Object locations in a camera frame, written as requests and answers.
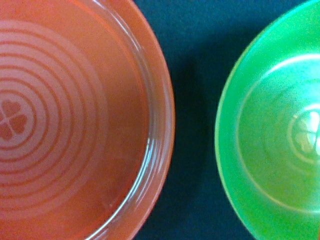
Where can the green plastic bowl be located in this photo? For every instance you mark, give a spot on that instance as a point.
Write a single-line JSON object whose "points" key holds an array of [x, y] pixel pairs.
{"points": [[267, 129]]}

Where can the orange plastic plate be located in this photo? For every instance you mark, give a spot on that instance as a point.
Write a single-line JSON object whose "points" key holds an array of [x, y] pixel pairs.
{"points": [[87, 119]]}

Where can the black tablecloth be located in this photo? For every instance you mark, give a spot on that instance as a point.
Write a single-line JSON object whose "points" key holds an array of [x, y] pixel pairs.
{"points": [[201, 41]]}

